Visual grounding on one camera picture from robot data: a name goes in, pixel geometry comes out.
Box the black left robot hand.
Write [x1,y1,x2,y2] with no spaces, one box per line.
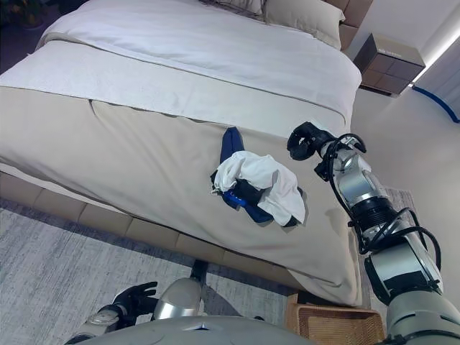
[111,282,159,321]

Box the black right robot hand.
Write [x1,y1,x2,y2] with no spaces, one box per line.
[287,121,335,161]

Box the white garment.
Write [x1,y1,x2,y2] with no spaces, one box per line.
[215,150,305,227]

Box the blue garment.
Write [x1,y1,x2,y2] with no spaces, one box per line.
[219,126,274,224]

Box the dark blue white clothing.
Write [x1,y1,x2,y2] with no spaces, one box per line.
[210,170,306,228]

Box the bed with beige cover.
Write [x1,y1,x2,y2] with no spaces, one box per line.
[0,0,374,292]

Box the brown wicker basket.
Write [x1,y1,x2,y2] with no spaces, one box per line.
[285,293,387,345]

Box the grey robot torso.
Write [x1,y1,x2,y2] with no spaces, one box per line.
[77,314,317,345]

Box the grey woven rug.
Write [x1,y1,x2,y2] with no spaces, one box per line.
[0,186,414,345]

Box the brown nightstand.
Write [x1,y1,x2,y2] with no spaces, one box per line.
[354,32,427,97]

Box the large beige pillow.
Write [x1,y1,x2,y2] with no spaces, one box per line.
[262,0,346,50]

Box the dark curved floor track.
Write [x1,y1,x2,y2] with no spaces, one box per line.
[412,83,460,125]

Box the beige bedspread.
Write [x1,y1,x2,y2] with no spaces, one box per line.
[0,85,364,308]

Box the grey patterned cushion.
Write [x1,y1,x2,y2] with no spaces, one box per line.
[199,0,267,16]

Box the white duvet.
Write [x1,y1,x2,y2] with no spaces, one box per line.
[0,0,362,125]

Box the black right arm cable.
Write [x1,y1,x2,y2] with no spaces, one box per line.
[315,133,443,281]

